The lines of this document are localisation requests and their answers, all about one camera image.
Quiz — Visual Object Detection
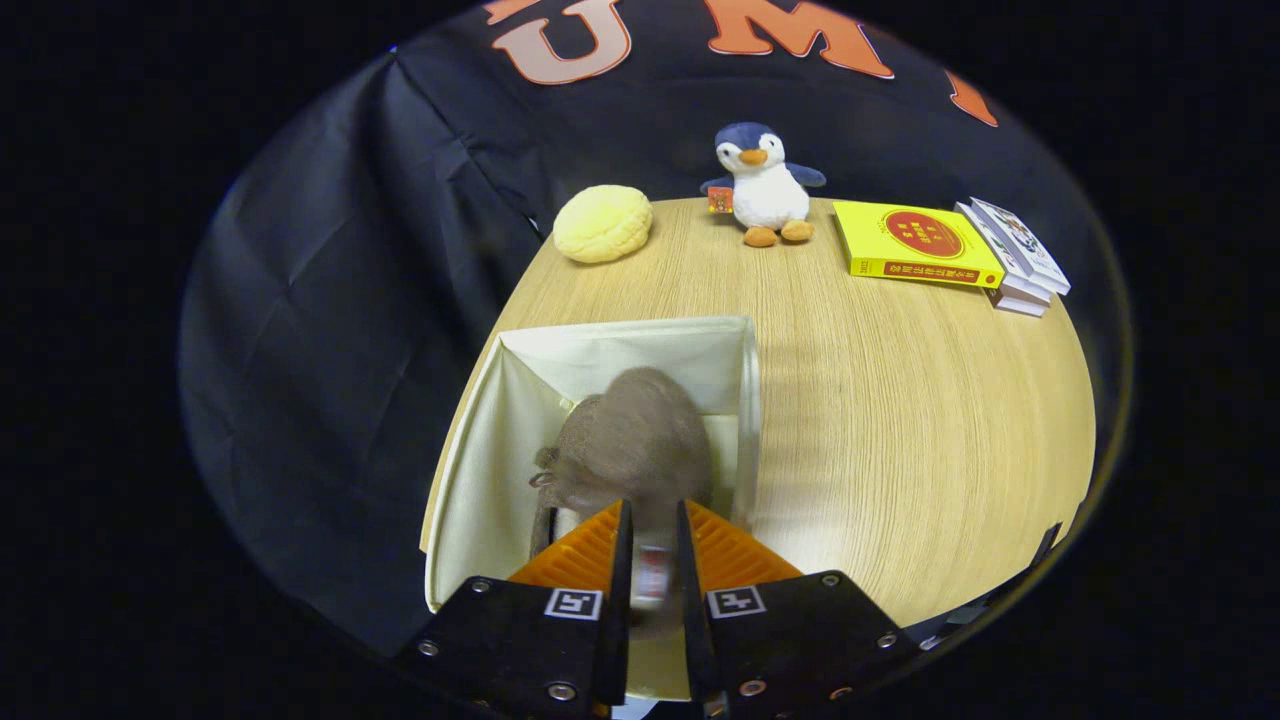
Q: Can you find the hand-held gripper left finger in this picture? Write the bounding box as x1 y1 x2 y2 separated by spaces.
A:
393 499 635 720

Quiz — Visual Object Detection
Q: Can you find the brown fuzzy shoe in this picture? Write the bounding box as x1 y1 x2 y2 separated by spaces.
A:
528 366 717 641

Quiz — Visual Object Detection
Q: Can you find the white illustrated book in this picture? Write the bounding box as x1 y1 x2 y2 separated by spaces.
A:
968 197 1071 296

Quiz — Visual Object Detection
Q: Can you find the yellow book with red circle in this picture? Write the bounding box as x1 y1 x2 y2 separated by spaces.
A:
833 200 1005 290

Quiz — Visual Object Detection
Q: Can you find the yellow round plush cushion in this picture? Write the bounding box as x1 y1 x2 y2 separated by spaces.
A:
553 185 654 265

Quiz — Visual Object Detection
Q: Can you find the penguin plush toy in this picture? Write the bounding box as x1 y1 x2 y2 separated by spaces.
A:
700 122 828 249

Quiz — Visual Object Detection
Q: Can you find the beige fabric storage box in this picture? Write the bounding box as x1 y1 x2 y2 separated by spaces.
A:
424 316 763 701

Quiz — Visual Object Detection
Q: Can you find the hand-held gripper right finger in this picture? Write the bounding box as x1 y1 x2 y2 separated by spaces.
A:
676 499 921 720

